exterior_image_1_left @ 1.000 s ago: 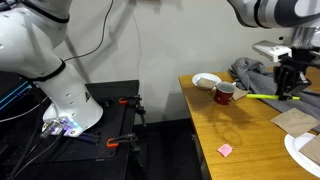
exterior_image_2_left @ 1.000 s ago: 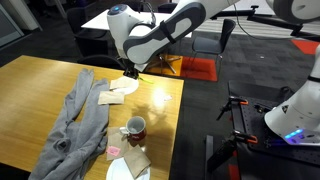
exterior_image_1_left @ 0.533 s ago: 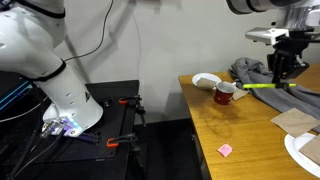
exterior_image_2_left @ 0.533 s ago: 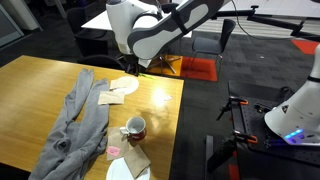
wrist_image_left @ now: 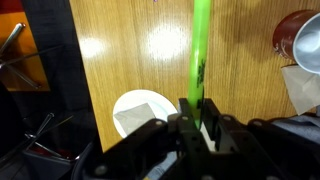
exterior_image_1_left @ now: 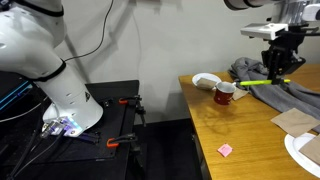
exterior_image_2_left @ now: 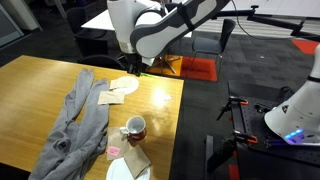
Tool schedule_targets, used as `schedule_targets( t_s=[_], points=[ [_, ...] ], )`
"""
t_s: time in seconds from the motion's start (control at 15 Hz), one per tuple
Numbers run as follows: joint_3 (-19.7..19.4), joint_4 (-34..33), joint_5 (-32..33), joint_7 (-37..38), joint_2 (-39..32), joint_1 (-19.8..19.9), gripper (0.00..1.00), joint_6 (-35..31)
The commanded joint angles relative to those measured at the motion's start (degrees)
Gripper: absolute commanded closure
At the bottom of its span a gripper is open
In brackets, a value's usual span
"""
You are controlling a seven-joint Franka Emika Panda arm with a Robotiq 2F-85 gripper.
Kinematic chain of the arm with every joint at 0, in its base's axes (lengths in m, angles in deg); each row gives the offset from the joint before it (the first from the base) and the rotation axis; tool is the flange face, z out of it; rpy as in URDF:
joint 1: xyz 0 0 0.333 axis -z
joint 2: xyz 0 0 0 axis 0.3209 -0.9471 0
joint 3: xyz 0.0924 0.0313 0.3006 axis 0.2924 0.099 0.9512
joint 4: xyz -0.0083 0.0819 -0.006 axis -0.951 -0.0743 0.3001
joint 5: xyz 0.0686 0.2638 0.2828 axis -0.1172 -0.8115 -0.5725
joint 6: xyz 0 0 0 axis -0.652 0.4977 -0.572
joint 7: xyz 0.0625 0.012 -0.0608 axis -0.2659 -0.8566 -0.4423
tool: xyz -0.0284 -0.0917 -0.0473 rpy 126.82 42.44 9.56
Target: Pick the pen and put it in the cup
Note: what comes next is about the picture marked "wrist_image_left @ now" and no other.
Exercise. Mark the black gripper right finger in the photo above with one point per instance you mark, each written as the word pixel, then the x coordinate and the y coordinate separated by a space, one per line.
pixel 266 150

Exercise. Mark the brown paper napkin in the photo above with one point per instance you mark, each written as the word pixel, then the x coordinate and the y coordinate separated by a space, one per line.
pixel 133 116

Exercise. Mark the black chair chrome star base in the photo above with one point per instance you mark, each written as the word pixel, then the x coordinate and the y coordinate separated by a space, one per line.
pixel 13 35

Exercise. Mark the green pen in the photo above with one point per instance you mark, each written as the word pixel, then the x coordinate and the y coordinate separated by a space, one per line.
pixel 199 50

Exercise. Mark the white plate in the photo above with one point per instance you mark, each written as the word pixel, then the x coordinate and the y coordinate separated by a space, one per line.
pixel 140 97

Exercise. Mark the black office chair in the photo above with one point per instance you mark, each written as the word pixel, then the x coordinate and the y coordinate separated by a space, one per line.
pixel 43 163

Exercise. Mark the white paper sheet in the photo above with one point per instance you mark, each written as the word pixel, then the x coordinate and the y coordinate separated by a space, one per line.
pixel 300 90

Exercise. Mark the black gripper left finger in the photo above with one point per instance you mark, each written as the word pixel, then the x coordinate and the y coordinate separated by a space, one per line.
pixel 143 146

